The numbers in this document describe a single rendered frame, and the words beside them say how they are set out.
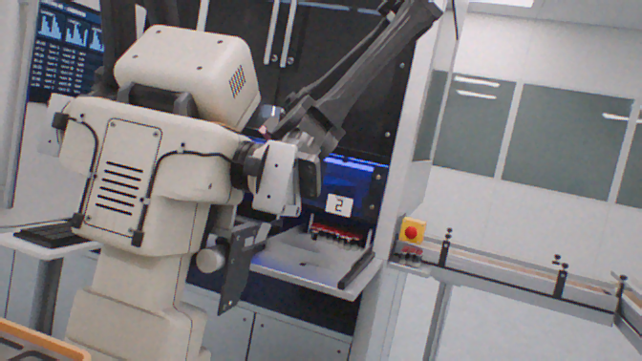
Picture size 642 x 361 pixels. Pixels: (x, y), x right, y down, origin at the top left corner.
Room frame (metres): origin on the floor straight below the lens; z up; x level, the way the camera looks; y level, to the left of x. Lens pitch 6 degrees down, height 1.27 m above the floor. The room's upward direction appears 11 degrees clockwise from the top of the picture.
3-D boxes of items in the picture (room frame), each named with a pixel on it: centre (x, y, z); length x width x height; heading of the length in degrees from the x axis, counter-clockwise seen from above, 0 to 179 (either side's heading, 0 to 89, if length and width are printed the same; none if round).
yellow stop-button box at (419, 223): (1.54, -0.33, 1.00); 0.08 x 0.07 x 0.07; 164
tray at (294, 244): (1.50, -0.05, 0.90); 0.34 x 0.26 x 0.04; 164
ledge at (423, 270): (1.57, -0.35, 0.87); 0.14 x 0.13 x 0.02; 164
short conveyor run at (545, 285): (1.59, -0.64, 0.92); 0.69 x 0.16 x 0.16; 74
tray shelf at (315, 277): (1.48, 0.13, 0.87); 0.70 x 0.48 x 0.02; 74
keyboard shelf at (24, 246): (1.47, 0.72, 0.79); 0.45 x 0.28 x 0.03; 162
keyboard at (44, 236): (1.46, 0.66, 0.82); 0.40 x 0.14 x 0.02; 162
